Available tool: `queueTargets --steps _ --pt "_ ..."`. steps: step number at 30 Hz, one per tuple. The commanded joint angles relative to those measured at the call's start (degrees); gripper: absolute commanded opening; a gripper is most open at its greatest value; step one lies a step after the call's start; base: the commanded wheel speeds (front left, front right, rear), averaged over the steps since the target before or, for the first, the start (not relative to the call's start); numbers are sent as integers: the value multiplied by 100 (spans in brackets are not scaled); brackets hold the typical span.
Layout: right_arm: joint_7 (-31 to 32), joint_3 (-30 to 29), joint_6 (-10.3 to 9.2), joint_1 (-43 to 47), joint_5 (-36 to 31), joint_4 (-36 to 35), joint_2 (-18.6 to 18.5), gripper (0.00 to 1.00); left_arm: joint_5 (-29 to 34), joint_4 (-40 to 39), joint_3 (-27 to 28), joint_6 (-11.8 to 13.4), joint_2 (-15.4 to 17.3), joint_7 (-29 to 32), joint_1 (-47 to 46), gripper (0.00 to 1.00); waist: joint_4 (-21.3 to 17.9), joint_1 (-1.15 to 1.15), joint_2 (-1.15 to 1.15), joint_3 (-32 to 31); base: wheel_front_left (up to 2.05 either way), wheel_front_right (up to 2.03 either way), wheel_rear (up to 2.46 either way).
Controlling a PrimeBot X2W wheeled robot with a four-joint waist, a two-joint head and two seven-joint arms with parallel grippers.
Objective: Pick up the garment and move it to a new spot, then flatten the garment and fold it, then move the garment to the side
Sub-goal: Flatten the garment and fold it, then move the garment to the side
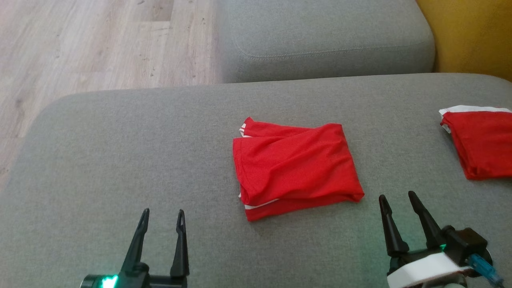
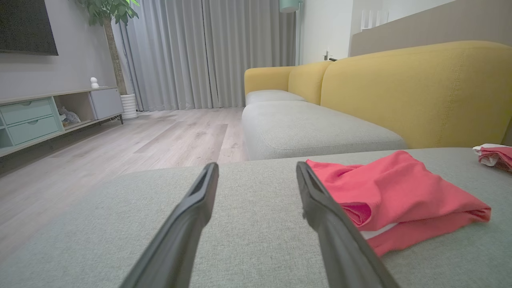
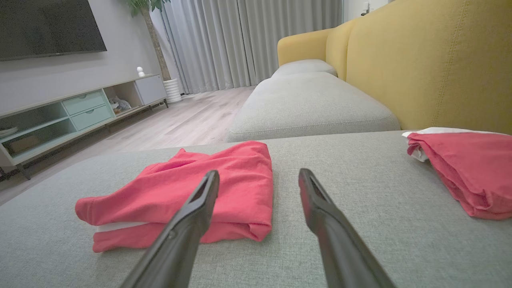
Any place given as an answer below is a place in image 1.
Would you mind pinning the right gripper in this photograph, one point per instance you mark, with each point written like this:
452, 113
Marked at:
424, 270

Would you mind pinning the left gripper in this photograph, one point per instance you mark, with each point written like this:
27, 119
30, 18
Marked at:
138, 280

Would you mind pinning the red shorts with white stripes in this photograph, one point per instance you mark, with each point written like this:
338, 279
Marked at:
484, 144

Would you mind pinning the red white striped jersey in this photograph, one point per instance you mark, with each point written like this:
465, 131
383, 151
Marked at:
296, 168

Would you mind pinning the large grey sofa seat cushion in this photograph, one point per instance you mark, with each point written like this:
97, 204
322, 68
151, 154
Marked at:
120, 140

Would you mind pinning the yellow sofa backrest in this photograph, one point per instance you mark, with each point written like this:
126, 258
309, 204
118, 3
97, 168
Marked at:
476, 36

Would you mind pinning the small grey sofa seat cushion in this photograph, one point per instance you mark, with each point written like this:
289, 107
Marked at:
320, 32

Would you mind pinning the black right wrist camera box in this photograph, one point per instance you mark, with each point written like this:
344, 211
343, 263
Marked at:
466, 242

